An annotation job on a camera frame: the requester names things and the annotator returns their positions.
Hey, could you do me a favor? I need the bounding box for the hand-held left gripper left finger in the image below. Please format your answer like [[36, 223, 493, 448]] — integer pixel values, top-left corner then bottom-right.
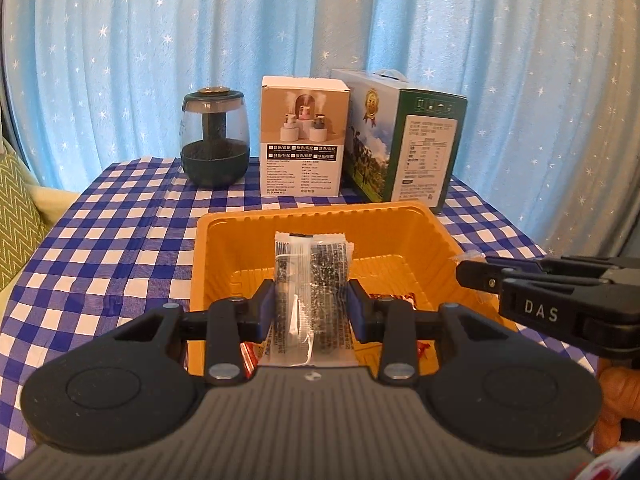
[[107, 279, 277, 386]]

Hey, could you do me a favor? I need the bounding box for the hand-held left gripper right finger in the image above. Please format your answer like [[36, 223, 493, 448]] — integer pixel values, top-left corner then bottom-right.
[[348, 279, 511, 386]]

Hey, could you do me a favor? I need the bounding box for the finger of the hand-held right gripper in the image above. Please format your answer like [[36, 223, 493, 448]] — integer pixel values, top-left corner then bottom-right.
[[455, 260, 507, 295], [482, 255, 611, 275]]

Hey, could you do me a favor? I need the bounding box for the black sesame bar packet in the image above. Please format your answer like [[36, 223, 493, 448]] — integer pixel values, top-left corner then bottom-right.
[[257, 231, 358, 368]]

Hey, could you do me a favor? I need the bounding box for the red jelly cup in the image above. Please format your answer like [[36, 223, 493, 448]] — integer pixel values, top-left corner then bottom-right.
[[240, 342, 262, 376]]

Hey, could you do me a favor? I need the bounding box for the orange plastic tray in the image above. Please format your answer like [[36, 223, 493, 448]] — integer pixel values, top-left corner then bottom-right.
[[189, 201, 521, 378]]

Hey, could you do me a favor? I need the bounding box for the person's right hand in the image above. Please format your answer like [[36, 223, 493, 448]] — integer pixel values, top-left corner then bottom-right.
[[595, 365, 640, 457]]

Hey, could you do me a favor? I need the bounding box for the green carry box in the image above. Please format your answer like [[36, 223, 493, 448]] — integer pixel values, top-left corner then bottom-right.
[[332, 69, 468, 216]]

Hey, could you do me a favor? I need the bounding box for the white product box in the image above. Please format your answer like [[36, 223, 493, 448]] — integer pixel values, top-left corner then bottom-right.
[[260, 76, 354, 198]]

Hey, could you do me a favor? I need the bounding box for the dark glass humidifier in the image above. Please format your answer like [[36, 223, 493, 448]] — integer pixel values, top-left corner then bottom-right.
[[181, 86, 250, 190]]

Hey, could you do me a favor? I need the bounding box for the blue white checkered tablecloth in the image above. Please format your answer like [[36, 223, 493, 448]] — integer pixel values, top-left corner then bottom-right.
[[0, 156, 601, 461]]

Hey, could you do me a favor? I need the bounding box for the red white patterned clothing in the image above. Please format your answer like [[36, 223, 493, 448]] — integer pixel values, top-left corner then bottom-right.
[[570, 450, 640, 480]]

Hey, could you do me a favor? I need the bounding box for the light green sofa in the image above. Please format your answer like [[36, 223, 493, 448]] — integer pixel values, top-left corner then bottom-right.
[[0, 185, 76, 311]]

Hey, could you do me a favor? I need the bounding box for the green zigzag pillow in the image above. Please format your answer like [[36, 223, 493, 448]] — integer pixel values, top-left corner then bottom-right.
[[0, 152, 51, 291]]

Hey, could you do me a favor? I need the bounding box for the blue star curtain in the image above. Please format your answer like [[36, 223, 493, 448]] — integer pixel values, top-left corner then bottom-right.
[[0, 0, 640, 271]]

